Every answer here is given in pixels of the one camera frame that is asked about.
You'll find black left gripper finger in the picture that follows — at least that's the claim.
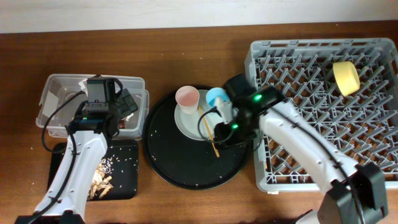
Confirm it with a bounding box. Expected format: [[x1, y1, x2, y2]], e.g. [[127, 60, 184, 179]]
[[121, 88, 138, 113], [115, 96, 132, 119]]

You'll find gold coffee sachet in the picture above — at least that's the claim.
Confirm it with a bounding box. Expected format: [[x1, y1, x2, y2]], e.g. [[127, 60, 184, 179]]
[[119, 120, 125, 129]]

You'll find blue plastic cup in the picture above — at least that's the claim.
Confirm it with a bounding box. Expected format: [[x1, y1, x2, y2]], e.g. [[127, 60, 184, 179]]
[[206, 87, 229, 108]]

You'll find white napkin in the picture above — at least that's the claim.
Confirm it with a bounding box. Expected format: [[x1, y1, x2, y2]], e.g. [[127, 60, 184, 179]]
[[78, 79, 87, 93]]

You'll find wooden chopstick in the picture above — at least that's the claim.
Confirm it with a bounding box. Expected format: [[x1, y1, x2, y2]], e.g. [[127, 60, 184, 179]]
[[198, 106, 220, 158]]

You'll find grey round plate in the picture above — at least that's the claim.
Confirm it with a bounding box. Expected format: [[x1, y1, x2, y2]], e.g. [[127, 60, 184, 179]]
[[174, 90, 223, 141]]

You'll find pink plastic cup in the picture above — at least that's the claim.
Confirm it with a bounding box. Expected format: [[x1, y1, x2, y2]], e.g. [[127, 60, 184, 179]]
[[175, 86, 200, 114]]

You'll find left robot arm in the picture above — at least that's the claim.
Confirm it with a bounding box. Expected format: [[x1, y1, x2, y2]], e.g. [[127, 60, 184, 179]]
[[16, 75, 138, 223]]

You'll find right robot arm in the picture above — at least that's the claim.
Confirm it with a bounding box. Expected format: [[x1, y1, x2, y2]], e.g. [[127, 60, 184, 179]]
[[206, 73, 388, 223]]

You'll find clear plastic waste bin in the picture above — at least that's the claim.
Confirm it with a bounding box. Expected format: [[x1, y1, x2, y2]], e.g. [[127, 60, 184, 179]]
[[36, 73, 149, 139]]

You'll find grey dishwasher rack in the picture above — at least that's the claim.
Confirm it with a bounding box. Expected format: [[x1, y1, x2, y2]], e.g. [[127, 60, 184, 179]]
[[244, 38, 397, 189]]

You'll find rectangular black tray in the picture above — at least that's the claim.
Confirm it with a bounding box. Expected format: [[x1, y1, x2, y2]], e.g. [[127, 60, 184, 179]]
[[46, 139, 139, 202]]

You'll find food scraps pile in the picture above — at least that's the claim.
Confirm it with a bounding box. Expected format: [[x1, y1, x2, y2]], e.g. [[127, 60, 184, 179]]
[[87, 159, 113, 200]]

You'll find round black tray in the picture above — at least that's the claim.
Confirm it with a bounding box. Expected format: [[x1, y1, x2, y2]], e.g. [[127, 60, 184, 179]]
[[142, 90, 254, 190]]

